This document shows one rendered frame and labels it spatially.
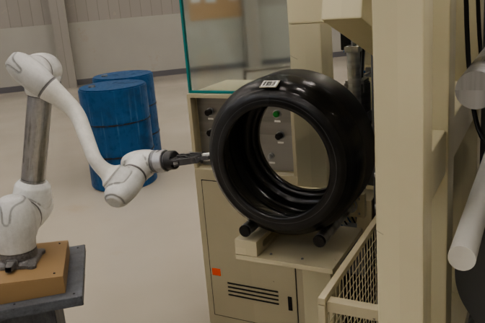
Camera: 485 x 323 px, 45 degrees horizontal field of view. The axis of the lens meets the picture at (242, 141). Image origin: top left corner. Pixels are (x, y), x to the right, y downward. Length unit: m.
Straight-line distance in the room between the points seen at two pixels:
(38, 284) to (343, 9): 1.59
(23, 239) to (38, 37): 10.53
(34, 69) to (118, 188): 0.56
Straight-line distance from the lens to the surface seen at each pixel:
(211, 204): 2.90
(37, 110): 2.55
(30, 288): 2.43
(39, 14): 12.85
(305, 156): 2.32
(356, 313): 1.48
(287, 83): 1.89
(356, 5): 1.39
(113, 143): 5.40
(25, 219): 2.48
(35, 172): 2.62
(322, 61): 2.22
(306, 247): 2.18
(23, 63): 2.38
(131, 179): 2.24
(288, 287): 2.89
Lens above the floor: 1.74
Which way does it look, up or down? 15 degrees down
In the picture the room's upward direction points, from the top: 5 degrees counter-clockwise
